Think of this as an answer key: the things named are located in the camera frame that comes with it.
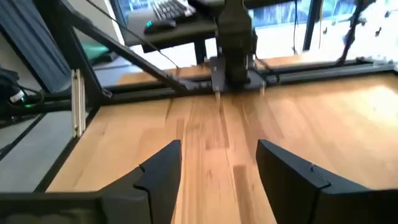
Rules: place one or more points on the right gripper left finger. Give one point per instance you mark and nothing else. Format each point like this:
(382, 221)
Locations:
(109, 208)

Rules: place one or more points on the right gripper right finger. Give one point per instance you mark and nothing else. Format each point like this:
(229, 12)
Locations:
(311, 202)

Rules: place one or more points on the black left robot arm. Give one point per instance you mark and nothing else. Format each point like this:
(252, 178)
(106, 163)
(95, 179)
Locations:
(236, 46)

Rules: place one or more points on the silver aluminium bar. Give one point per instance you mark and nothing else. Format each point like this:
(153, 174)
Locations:
(77, 102)

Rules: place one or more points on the teal folded sheet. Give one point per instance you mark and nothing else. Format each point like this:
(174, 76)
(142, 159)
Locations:
(93, 49)

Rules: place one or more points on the grey office chair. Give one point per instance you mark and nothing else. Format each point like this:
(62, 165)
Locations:
(351, 34)

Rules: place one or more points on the black desk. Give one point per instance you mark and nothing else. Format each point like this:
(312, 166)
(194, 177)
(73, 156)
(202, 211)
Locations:
(311, 25)

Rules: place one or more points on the black computer mouse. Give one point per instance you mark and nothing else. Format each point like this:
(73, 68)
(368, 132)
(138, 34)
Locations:
(160, 25)

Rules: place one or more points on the dark grey desk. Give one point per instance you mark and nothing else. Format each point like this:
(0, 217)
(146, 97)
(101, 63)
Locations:
(186, 32)

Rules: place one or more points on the black keyboard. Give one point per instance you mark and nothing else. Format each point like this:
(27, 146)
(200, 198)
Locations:
(172, 9)

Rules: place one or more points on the black aluminium table frame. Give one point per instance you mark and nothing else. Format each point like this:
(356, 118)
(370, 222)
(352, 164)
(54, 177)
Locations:
(326, 74)

